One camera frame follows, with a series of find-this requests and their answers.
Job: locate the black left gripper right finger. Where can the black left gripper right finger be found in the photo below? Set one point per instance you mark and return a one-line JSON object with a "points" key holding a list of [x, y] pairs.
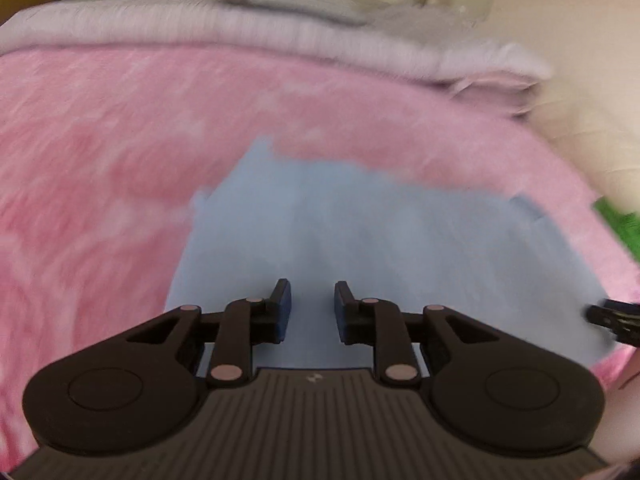
{"points": [[382, 326]]}

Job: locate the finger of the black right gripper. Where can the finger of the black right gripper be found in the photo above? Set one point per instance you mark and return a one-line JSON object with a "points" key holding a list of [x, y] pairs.
{"points": [[621, 319]]}

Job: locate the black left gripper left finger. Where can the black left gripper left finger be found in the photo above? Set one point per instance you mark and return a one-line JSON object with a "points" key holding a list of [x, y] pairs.
{"points": [[240, 327]]}

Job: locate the light blue garment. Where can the light blue garment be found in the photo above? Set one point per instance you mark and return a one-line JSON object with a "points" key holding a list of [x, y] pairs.
{"points": [[502, 261]]}

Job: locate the green garment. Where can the green garment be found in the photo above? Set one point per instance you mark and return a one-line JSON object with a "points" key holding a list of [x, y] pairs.
{"points": [[625, 226]]}

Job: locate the cream quilted headboard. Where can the cream quilted headboard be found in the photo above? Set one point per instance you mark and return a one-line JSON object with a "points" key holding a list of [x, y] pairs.
{"points": [[592, 140]]}

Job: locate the pink fluffy blanket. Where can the pink fluffy blanket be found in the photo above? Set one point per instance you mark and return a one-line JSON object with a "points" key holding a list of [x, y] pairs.
{"points": [[102, 150]]}

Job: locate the pink folded bedding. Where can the pink folded bedding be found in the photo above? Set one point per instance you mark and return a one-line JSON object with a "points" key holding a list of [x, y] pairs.
{"points": [[502, 93]]}

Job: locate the striped lilac folded duvet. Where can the striped lilac folded duvet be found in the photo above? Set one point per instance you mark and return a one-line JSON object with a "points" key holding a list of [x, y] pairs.
{"points": [[427, 44]]}

